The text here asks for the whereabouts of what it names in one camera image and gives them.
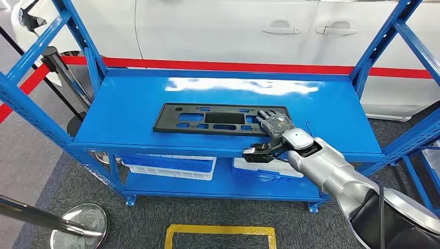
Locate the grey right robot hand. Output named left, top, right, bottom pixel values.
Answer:
left=256, top=108, right=296, bottom=139

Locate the white car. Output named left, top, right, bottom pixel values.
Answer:
left=10, top=0, right=440, bottom=122

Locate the black camera cable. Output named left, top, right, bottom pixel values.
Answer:
left=373, top=178, right=387, bottom=249

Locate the blue metal shelf rack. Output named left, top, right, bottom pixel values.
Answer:
left=400, top=144, right=440, bottom=217
left=0, top=0, right=440, bottom=214

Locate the white plastic crate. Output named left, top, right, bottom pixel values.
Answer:
left=421, top=140, right=440, bottom=173
left=233, top=157, right=305, bottom=178
left=124, top=164, right=214, bottom=182

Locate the blue plastic crate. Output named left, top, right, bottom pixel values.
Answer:
left=121, top=155, right=214, bottom=174
left=232, top=167, right=297, bottom=185

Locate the black plastic panel part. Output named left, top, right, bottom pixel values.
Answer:
left=153, top=102, right=293, bottom=137

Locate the clear white storage bin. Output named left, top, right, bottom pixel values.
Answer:
left=122, top=154, right=217, bottom=173

